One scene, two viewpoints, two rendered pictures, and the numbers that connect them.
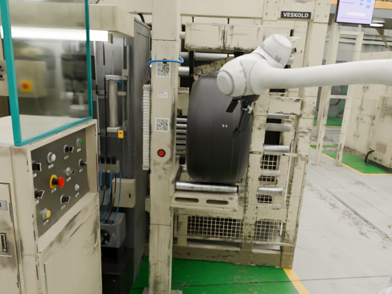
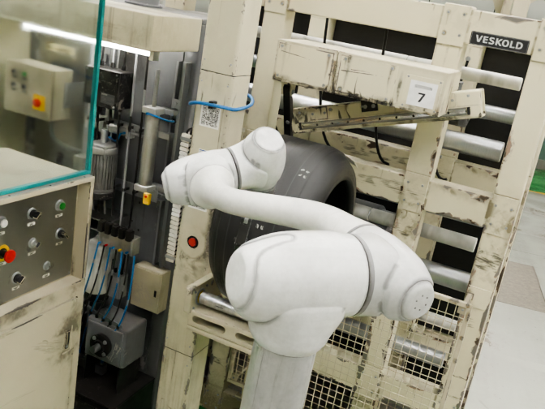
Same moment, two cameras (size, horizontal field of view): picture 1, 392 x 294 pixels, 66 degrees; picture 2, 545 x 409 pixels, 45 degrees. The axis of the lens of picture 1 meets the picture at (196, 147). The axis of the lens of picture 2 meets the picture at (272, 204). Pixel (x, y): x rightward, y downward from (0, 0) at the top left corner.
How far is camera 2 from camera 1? 0.94 m
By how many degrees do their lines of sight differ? 19
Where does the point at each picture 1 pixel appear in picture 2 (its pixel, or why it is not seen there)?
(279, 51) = (255, 155)
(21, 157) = not seen: outside the picture
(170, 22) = (227, 48)
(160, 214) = (180, 336)
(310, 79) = (242, 209)
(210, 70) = (319, 118)
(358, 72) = (293, 215)
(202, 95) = not seen: hidden behind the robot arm
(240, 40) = (358, 82)
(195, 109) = not seen: hidden behind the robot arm
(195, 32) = (290, 57)
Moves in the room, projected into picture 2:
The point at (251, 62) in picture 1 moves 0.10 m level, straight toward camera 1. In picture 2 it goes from (197, 167) to (167, 174)
